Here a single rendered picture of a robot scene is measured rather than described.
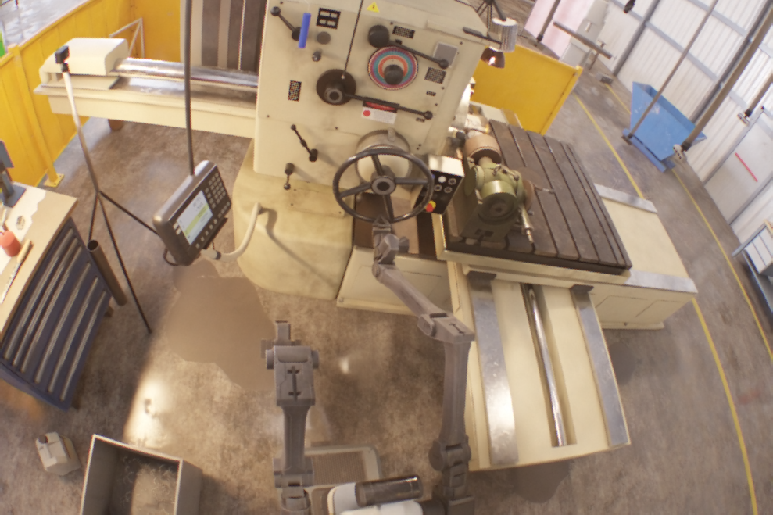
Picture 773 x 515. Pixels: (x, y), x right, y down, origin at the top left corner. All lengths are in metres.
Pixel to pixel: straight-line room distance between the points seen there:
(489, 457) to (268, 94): 1.72
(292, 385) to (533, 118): 4.27
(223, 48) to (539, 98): 3.42
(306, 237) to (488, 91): 2.85
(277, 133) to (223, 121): 0.46
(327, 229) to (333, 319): 0.66
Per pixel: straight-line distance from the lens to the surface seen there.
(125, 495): 2.10
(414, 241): 2.26
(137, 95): 2.11
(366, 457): 2.05
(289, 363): 0.78
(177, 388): 2.40
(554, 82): 4.52
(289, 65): 1.43
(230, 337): 2.47
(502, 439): 1.79
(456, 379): 1.08
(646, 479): 3.51
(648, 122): 7.54
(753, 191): 8.52
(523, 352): 2.05
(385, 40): 1.30
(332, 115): 1.51
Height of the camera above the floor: 2.25
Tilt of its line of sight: 46 degrees down
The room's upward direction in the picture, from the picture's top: 22 degrees clockwise
